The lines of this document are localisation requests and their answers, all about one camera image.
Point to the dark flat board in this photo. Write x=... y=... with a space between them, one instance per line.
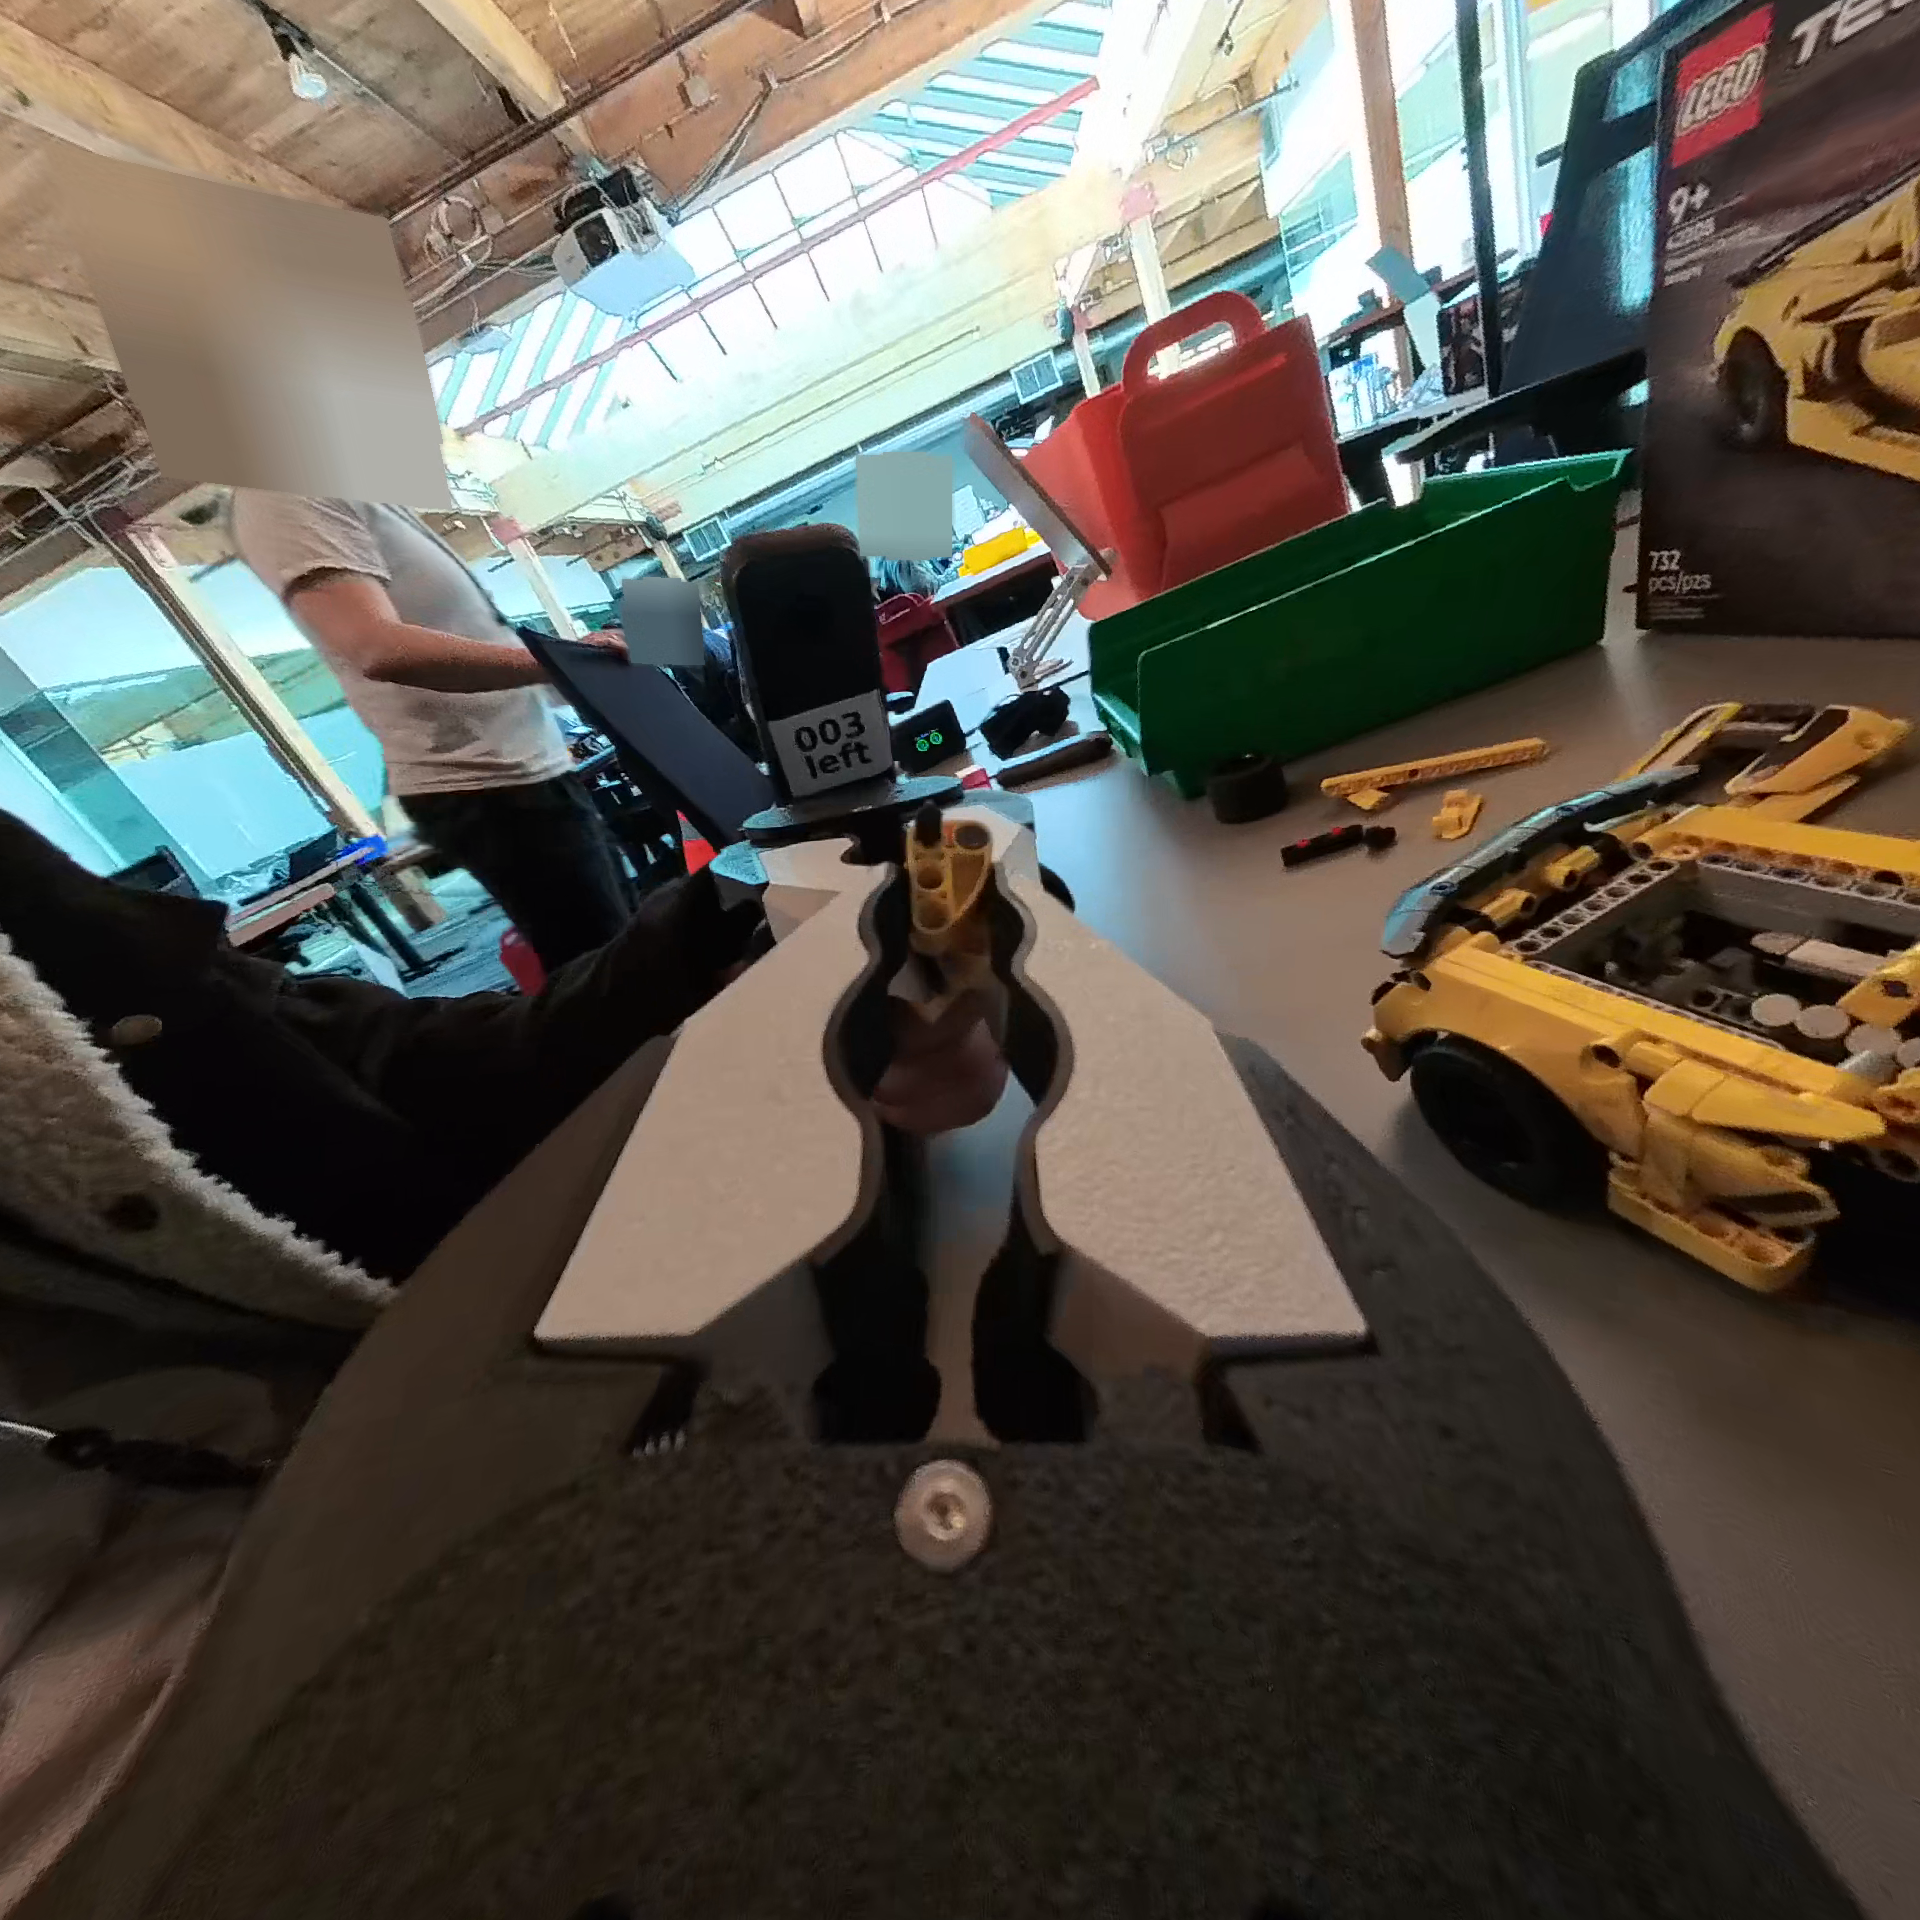
x=661 y=735

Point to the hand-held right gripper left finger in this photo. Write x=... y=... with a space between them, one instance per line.
x=705 y=1187

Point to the person's left hand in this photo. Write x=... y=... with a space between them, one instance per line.
x=937 y=1081

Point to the grey desk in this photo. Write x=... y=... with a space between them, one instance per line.
x=1276 y=1019

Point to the grey folding metal stand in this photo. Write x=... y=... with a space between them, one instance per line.
x=1036 y=511

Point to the green plastic bin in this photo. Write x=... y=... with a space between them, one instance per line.
x=1350 y=646

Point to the long yellow brick beam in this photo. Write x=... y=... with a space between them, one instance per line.
x=1432 y=768

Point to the red chair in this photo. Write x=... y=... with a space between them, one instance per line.
x=913 y=646

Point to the yellow toy brick car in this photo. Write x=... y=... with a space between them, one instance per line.
x=1651 y=1050

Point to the dark cylinder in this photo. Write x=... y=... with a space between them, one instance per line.
x=1057 y=757

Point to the black device with green lights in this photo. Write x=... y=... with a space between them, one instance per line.
x=929 y=735

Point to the small yellow brick assembly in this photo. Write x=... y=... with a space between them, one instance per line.
x=946 y=902

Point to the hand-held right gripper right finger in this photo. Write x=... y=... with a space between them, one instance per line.
x=1185 y=1187

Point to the red plastic bin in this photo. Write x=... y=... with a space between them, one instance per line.
x=1199 y=465

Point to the black and red brick piece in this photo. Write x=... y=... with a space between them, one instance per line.
x=1335 y=844

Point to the black pouch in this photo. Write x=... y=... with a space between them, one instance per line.
x=1027 y=720

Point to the person's left forearm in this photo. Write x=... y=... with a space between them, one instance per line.
x=495 y=1050

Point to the small yellow brick piece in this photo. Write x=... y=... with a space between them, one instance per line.
x=1457 y=816

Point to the black toy tyre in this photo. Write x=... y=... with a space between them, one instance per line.
x=1249 y=788

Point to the person's fleece-lined black jacket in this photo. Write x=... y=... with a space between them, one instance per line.
x=89 y=1110

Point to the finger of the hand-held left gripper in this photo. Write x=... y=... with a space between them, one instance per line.
x=791 y=908
x=1015 y=852

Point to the dark toy car box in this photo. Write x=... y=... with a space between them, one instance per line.
x=1786 y=376

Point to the white ceiling projector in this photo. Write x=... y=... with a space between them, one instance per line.
x=615 y=248

